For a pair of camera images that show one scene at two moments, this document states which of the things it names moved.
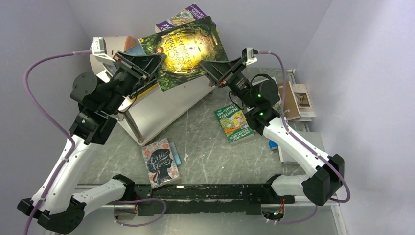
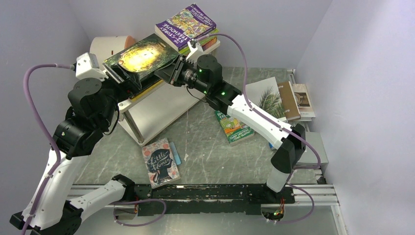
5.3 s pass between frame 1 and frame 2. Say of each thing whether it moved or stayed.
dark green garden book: moved
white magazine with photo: stayed
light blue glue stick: stayed
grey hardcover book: stayed
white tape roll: stayed
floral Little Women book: stayed
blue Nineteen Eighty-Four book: moved
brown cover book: stayed
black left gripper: moved
